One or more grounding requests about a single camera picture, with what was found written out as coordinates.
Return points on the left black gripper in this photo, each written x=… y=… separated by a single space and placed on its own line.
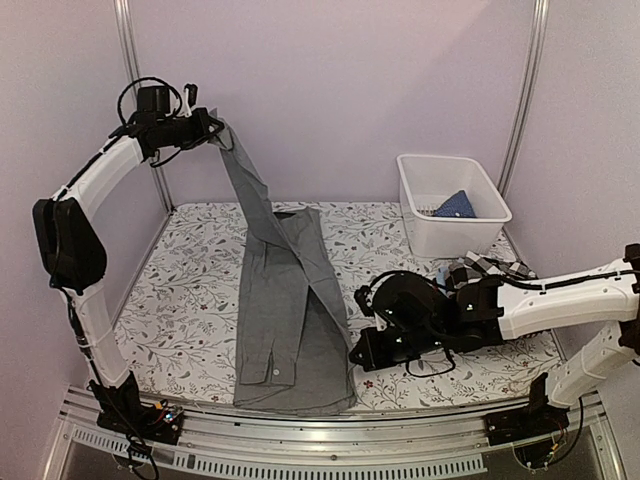
x=204 y=131

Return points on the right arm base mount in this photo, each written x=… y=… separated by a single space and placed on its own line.
x=534 y=419

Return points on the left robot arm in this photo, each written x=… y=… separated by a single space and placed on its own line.
x=72 y=253

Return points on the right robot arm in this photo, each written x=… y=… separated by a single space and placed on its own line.
x=478 y=305

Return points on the blue dotted cloth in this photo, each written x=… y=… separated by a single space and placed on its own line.
x=456 y=206

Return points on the aluminium front rail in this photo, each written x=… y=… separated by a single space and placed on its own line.
x=444 y=443

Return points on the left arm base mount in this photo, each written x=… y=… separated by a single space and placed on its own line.
x=159 y=423

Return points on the right metal corner post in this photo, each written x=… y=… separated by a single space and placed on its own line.
x=530 y=75

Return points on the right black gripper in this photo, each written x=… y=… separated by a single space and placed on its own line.
x=374 y=357

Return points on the floral patterned table cloth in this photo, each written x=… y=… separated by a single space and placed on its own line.
x=177 y=329

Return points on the white plastic bin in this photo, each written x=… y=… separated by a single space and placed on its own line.
x=427 y=181

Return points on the grey long sleeve shirt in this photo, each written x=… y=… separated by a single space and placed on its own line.
x=292 y=337

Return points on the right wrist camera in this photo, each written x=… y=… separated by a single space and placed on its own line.
x=361 y=297

